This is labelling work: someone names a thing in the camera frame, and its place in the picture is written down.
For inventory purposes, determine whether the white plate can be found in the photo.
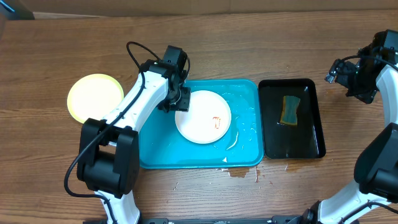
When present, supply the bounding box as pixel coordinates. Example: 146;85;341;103
175;90;232;144

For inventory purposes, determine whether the green yellow sponge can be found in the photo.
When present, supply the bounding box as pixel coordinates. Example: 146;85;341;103
279;95;300;126

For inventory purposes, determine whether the yellow-green plate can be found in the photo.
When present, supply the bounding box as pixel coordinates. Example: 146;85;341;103
67;73;124;123

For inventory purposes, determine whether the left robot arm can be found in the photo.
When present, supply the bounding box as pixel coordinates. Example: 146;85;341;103
70;60;191;223

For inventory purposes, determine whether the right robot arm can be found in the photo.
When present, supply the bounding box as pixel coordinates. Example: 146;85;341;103
270;44;397;223

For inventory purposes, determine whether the teal plastic tray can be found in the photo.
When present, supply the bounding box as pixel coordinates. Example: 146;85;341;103
139;79;264;169

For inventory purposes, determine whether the black plastic tray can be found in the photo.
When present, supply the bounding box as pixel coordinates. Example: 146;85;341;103
258;78;326;159

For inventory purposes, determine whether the dark object top-left corner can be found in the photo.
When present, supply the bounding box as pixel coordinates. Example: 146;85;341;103
1;0;35;20

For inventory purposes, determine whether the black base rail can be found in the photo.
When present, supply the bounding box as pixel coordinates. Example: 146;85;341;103
82;215;312;224

